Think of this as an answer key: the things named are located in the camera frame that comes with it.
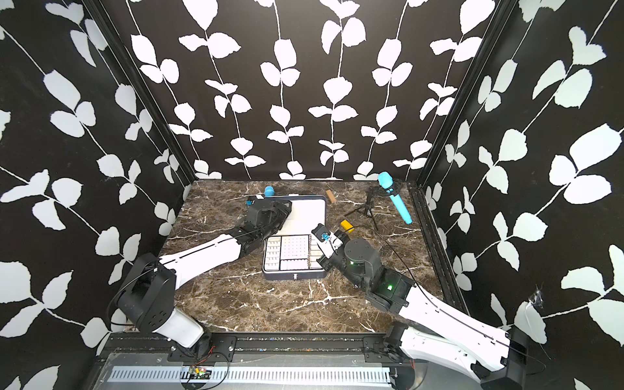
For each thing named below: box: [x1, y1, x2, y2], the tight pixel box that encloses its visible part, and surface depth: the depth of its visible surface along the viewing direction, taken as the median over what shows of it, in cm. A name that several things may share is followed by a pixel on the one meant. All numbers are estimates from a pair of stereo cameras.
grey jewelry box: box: [261, 194, 328, 281], surface depth 90 cm
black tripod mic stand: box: [343, 178, 403, 231], surface depth 88 cm
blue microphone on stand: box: [377, 171, 413, 226], surface depth 88 cm
